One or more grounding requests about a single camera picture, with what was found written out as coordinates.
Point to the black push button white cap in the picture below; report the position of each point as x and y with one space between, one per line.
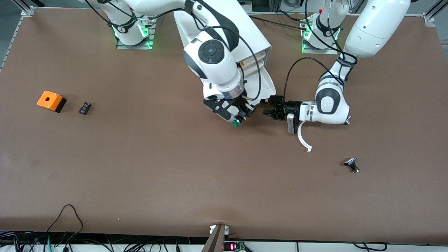
350 162

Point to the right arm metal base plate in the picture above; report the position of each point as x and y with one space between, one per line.
134 46

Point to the red LED display device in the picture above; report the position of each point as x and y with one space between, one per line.
231 246

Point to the wooden camera stand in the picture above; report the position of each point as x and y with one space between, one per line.
215 239

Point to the aluminium frame profile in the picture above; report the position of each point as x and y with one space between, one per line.
432 15
26 8

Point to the orange box black base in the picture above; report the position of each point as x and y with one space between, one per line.
49 98

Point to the white plastic drawer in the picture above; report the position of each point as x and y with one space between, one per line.
261 64
266 85
259 56

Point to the orange black part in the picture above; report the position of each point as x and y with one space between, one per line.
246 64

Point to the white semicircular plastic bracket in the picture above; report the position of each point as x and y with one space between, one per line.
299 134

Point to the green push button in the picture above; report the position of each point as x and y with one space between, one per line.
236 123

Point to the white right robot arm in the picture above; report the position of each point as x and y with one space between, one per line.
220 75

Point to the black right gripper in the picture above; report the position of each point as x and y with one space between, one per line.
239 104

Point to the white drawer cabinet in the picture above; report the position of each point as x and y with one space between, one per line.
245 31

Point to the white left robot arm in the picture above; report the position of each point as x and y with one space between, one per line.
374 28

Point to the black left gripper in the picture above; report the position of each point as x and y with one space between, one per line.
293 107

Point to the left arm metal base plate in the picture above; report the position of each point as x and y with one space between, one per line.
320 50

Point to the small black terminal block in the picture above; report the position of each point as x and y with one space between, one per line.
85 107

